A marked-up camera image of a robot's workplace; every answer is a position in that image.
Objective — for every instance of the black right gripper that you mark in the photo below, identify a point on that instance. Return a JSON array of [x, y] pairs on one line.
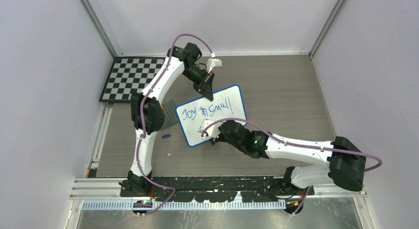
[[220, 137]]

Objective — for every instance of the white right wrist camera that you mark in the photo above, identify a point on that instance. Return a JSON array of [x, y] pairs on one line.
[[210, 129]]

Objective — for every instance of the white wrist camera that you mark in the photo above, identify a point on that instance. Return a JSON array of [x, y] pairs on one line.
[[210, 129], [213, 62]]

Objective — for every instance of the grey studded baseplate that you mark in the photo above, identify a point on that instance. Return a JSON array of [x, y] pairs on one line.
[[169, 113]]

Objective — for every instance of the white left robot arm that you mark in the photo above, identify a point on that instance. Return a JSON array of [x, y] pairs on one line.
[[146, 107]]

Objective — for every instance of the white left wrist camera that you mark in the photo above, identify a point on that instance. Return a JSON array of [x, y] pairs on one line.
[[213, 62]]

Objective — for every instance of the blue framed whiteboard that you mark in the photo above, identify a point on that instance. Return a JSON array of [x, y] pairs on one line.
[[227, 103]]

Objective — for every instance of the black white checkerboard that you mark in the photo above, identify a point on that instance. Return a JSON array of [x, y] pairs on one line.
[[128, 75]]

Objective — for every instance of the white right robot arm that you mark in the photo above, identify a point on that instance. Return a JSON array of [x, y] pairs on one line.
[[338, 161]]

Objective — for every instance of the slotted aluminium cable duct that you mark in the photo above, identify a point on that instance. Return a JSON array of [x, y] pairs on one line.
[[148, 205]]

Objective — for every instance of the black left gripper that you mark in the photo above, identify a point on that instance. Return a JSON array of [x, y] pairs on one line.
[[205, 88]]

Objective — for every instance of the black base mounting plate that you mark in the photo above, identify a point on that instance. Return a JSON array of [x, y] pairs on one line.
[[212, 189]]

